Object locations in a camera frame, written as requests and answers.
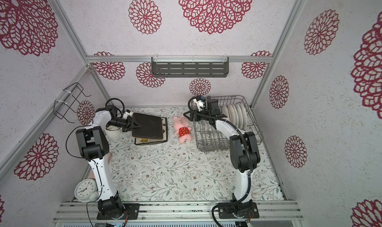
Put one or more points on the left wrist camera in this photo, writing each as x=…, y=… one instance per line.
x=127, y=113

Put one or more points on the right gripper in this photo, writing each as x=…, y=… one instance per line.
x=194, y=113

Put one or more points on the white mug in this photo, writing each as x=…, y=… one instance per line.
x=112, y=132

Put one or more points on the grey wall shelf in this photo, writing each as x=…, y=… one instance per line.
x=190, y=68

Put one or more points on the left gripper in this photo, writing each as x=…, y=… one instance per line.
x=131, y=124

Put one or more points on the pink plush pig toy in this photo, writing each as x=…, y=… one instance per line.
x=182, y=128

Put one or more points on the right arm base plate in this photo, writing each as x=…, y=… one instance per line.
x=237, y=210

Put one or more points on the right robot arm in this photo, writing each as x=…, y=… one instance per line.
x=244, y=153

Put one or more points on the black wire wall hook rack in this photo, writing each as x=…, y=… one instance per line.
x=71, y=96

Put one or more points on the aluminium mounting rail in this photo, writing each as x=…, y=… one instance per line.
x=194, y=211

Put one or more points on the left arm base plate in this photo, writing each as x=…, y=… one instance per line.
x=129, y=212

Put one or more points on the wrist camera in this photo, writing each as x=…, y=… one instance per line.
x=200, y=103
x=127, y=113

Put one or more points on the white alarm clock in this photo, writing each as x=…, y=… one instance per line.
x=86, y=191

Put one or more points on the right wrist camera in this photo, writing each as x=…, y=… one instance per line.
x=200, y=103

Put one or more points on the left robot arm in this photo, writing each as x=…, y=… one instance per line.
x=94, y=147

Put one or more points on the grey wire dish rack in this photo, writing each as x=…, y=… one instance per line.
x=208, y=139

